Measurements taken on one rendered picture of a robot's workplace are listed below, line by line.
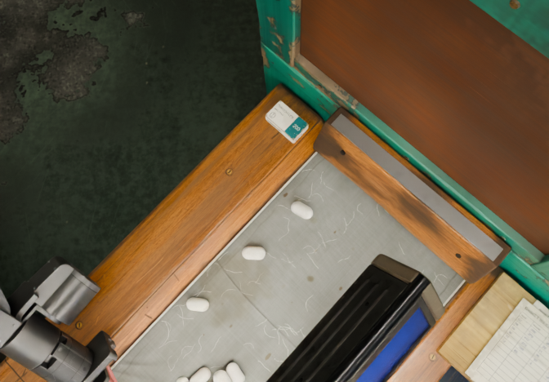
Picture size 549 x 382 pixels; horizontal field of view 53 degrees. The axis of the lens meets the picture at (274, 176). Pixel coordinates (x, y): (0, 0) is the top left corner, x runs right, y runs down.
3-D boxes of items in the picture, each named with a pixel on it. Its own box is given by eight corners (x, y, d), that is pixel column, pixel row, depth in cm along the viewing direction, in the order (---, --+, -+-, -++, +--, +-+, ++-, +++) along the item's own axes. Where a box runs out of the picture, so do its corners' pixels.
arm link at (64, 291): (-52, 296, 66) (-43, 324, 59) (18, 222, 69) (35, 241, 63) (26, 345, 73) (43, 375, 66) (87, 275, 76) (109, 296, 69)
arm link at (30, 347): (-16, 335, 68) (-11, 352, 63) (26, 289, 70) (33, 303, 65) (29, 362, 71) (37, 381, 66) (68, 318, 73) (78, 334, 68)
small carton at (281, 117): (265, 119, 88) (265, 115, 86) (280, 104, 89) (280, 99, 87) (293, 144, 87) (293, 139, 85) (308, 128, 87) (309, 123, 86)
